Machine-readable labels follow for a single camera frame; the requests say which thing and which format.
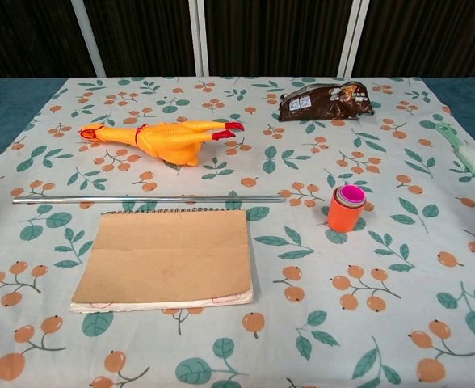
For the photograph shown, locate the light blue plastic cup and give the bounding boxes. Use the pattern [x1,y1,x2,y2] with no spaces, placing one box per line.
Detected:
[337,185,367,206]

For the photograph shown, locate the yellow rubber chicken toy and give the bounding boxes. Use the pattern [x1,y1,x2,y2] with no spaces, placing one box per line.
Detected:
[79,118,246,167]

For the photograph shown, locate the floral print tablecloth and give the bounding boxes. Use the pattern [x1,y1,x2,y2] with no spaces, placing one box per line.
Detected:
[0,76,475,388]

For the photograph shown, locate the silver metal rod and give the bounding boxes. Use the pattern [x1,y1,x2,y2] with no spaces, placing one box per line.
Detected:
[12,194,286,205]

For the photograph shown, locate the brown spiral notebook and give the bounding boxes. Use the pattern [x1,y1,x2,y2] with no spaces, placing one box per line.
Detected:
[69,207,256,315]

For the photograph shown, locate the orange plastic cup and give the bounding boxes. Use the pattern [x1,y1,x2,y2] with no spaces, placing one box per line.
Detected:
[327,184,368,232]

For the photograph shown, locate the brown snack bag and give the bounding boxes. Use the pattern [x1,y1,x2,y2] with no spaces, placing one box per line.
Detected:
[278,79,374,122]

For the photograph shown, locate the green scrubbing brush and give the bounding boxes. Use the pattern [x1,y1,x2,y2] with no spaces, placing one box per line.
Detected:
[435,123,475,178]

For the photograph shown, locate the teal table cover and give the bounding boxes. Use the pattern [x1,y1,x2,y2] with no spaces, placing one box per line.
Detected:
[0,75,475,179]

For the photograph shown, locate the white frame post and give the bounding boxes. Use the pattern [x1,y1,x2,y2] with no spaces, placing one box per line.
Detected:
[187,0,211,77]
[69,0,106,78]
[336,0,371,78]

